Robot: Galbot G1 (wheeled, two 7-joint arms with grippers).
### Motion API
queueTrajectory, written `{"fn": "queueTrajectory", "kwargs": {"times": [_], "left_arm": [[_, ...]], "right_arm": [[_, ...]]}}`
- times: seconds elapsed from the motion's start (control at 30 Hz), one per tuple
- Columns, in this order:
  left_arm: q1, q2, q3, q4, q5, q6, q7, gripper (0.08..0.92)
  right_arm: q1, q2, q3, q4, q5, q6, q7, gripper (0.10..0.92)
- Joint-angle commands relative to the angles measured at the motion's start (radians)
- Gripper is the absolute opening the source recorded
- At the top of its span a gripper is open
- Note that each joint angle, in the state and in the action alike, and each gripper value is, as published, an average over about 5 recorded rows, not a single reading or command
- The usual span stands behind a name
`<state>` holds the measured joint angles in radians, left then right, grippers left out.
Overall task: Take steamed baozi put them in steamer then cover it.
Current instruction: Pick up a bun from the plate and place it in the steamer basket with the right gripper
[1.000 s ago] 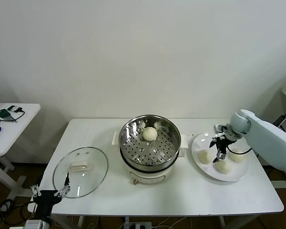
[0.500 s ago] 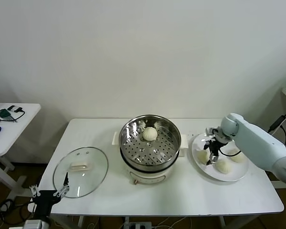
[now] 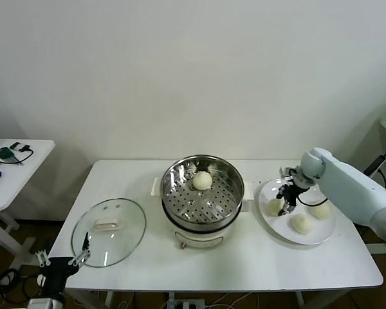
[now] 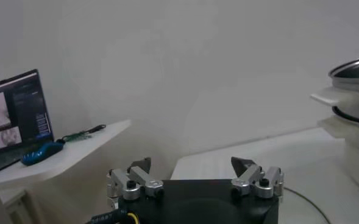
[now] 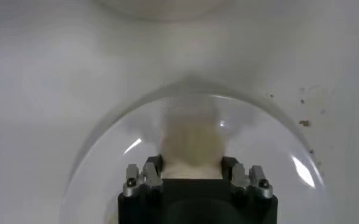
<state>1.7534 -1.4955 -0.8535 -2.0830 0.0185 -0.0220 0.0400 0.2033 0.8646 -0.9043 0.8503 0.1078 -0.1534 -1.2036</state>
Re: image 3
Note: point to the perforated steel steamer basket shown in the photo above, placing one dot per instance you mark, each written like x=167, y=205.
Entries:
x=180, y=180

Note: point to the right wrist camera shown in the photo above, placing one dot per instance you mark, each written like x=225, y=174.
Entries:
x=288, y=172

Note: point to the white steamed baozi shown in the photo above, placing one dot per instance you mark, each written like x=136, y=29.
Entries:
x=202, y=181
x=321, y=211
x=301, y=224
x=272, y=207

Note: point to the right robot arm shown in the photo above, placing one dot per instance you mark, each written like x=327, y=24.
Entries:
x=350, y=190

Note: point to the white floor stand frame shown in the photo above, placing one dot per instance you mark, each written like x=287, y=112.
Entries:
x=378, y=248

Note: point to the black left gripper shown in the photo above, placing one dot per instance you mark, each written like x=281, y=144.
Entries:
x=58, y=270

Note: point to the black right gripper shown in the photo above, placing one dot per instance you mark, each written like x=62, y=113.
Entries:
x=291, y=194

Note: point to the large white table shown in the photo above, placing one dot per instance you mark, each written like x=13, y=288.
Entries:
x=260, y=267

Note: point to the green electronic device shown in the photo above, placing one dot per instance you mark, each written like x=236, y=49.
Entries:
x=4, y=153

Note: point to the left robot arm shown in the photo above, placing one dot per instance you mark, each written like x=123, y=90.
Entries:
x=42, y=304

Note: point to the small black usb device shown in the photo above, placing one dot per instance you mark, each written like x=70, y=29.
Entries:
x=16, y=145

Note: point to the white round plate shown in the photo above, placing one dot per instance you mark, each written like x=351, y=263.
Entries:
x=276, y=231

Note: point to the small white side table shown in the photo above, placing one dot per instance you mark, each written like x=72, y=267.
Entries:
x=25, y=167

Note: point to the round glass lid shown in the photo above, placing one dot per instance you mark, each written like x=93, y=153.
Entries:
x=125, y=219

